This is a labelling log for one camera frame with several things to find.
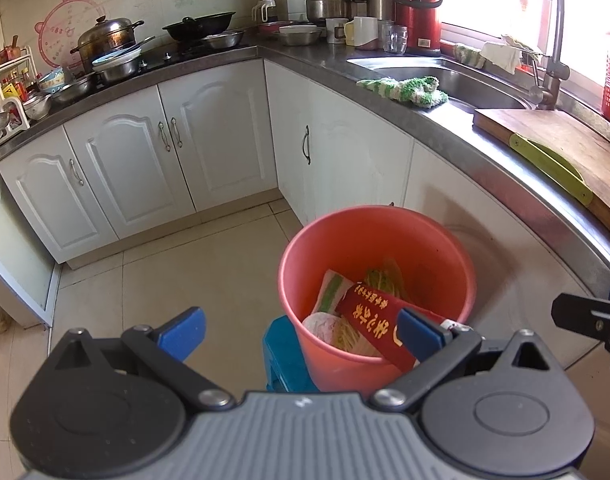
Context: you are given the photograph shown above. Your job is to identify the small steel bowl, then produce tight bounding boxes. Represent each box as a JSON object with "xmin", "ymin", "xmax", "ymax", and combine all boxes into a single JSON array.
[{"xmin": 203, "ymin": 30, "xmax": 246, "ymax": 51}]

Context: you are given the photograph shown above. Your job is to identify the yellow-green napa cabbage piece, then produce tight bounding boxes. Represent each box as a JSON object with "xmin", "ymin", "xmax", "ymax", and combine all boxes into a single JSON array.
[{"xmin": 330, "ymin": 317, "xmax": 380, "ymax": 356}]

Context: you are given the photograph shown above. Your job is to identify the white spice rack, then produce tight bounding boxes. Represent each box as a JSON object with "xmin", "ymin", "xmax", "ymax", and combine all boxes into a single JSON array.
[{"xmin": 0, "ymin": 45, "xmax": 40, "ymax": 111}]

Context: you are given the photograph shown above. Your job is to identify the white cabinet door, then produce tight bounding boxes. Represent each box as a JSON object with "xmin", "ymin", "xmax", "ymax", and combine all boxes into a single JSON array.
[
  {"xmin": 404, "ymin": 141, "xmax": 610, "ymax": 368},
  {"xmin": 264, "ymin": 60, "xmax": 416, "ymax": 226},
  {"xmin": 157, "ymin": 74, "xmax": 278, "ymax": 211},
  {"xmin": 0, "ymin": 152, "xmax": 120, "ymax": 263},
  {"xmin": 65, "ymin": 115, "xmax": 196, "ymax": 241}
]

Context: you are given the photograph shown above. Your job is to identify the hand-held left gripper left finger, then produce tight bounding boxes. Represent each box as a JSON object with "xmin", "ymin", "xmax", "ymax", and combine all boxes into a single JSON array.
[{"xmin": 47, "ymin": 306, "xmax": 236, "ymax": 414}]

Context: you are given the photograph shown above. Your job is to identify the steel basin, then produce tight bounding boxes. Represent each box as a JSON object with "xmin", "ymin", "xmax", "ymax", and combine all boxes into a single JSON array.
[{"xmin": 50, "ymin": 72, "xmax": 98, "ymax": 106}]

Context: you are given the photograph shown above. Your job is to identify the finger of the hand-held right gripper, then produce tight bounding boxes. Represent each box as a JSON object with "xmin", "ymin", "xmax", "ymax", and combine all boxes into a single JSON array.
[{"xmin": 551, "ymin": 284, "xmax": 610, "ymax": 376}]

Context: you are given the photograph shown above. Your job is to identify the wooden cutting board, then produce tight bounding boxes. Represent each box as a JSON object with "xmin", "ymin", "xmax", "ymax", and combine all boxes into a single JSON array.
[{"xmin": 472, "ymin": 107, "xmax": 610, "ymax": 246}]

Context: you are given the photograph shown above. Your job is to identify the steel pot with plates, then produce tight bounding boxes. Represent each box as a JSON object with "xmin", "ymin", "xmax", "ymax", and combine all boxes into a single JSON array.
[{"xmin": 91, "ymin": 45, "xmax": 143, "ymax": 85}]

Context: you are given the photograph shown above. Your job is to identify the blue patterned bowl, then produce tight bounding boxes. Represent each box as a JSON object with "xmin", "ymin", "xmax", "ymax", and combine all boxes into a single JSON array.
[{"xmin": 39, "ymin": 66, "xmax": 66, "ymax": 93}]

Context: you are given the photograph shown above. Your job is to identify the clear drinking glass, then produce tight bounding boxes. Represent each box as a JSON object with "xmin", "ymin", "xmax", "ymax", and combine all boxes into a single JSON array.
[{"xmin": 382, "ymin": 21, "xmax": 408, "ymax": 56}]

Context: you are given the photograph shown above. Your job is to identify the cream mug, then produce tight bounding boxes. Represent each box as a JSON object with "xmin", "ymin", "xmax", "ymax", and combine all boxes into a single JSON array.
[{"xmin": 344, "ymin": 16, "xmax": 380, "ymax": 50}]

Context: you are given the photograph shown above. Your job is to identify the blue plastic stool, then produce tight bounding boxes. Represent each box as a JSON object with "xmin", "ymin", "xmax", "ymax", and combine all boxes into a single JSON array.
[{"xmin": 262, "ymin": 316, "xmax": 320, "ymax": 395}]

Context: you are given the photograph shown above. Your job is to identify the white cup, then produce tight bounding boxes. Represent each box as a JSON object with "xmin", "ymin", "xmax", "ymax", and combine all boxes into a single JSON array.
[{"xmin": 326, "ymin": 17, "xmax": 350, "ymax": 44}]

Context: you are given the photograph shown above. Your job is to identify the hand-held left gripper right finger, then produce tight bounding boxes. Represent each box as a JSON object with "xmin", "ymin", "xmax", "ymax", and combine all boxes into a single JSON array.
[{"xmin": 370, "ymin": 307, "xmax": 566, "ymax": 414}]

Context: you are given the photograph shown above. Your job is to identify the wide steel bowl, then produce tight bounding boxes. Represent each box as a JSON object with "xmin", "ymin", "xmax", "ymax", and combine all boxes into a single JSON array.
[{"xmin": 272, "ymin": 25, "xmax": 323, "ymax": 47}]

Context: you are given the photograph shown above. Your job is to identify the white plastic bag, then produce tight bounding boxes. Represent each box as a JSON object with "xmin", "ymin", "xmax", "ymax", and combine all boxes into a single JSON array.
[{"xmin": 302, "ymin": 312, "xmax": 346, "ymax": 346}]

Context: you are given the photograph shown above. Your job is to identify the orange plastic bucket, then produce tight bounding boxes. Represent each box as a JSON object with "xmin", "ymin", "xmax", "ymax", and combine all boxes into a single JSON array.
[{"xmin": 277, "ymin": 205, "xmax": 478, "ymax": 396}]

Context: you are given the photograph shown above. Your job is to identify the white rag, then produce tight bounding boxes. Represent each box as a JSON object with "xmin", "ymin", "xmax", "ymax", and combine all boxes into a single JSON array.
[{"xmin": 480, "ymin": 40, "xmax": 523, "ymax": 75}]

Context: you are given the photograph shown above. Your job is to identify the steel kitchen faucet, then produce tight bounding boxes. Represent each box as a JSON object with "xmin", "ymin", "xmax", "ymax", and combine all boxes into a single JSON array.
[{"xmin": 527, "ymin": 0, "xmax": 570, "ymax": 111}]

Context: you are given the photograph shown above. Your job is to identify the steel steamer pot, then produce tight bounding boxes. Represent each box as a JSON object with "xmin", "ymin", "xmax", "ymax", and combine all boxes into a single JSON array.
[{"xmin": 70, "ymin": 16, "xmax": 146, "ymax": 68}]

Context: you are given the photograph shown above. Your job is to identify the small green and white cloth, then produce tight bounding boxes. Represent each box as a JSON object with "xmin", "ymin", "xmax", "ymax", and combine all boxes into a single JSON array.
[{"xmin": 452, "ymin": 42, "xmax": 487, "ymax": 70}]

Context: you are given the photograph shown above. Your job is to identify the white patterned bowl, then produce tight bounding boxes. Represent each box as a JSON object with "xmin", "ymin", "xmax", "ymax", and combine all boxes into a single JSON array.
[{"xmin": 22, "ymin": 92, "xmax": 53, "ymax": 121}]

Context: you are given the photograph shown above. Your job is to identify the white utensil rack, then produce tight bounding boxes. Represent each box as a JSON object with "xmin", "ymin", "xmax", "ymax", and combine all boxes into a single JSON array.
[{"xmin": 0, "ymin": 97, "xmax": 30, "ymax": 153}]

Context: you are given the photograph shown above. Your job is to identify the green napa cabbage leaf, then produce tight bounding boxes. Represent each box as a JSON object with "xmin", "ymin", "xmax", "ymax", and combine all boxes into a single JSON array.
[{"xmin": 362, "ymin": 259, "xmax": 410, "ymax": 301}]

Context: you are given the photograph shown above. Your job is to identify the black wok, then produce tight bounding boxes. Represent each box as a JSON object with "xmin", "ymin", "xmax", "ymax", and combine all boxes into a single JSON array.
[{"xmin": 162, "ymin": 11, "xmax": 236, "ymax": 42}]

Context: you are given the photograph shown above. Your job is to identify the red thermos flask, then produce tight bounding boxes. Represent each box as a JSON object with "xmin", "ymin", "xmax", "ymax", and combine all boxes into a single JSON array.
[{"xmin": 391, "ymin": 0, "xmax": 444, "ymax": 57}]

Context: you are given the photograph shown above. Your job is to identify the green and white knitted cloth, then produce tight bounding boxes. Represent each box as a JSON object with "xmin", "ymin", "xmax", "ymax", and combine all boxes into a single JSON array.
[{"xmin": 356, "ymin": 76, "xmax": 450, "ymax": 109}]

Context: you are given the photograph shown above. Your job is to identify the black gas stove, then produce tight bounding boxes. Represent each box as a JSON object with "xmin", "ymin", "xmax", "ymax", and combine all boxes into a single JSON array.
[{"xmin": 135, "ymin": 40, "xmax": 258, "ymax": 68}]

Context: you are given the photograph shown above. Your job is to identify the yellow-green plastic handle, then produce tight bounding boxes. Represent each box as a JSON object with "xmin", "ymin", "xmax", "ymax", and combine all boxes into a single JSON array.
[{"xmin": 509, "ymin": 132, "xmax": 593, "ymax": 206}]

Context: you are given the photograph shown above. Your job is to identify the pink pig wall sticker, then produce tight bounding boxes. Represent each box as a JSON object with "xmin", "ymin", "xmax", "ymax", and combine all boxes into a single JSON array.
[{"xmin": 35, "ymin": 0, "xmax": 108, "ymax": 68}]

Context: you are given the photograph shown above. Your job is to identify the green striped sponge cloth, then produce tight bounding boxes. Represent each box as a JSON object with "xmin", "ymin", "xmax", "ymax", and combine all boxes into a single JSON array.
[{"xmin": 315, "ymin": 270, "xmax": 366, "ymax": 316}]

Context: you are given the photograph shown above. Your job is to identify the steel kitchen sink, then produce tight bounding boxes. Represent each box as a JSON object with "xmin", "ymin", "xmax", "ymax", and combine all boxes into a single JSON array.
[{"xmin": 347, "ymin": 56, "xmax": 530, "ymax": 111}]

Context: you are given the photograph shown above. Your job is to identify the red snack packet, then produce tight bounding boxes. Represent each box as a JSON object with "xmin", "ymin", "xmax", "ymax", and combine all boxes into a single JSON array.
[{"xmin": 335, "ymin": 284, "xmax": 453, "ymax": 373}]

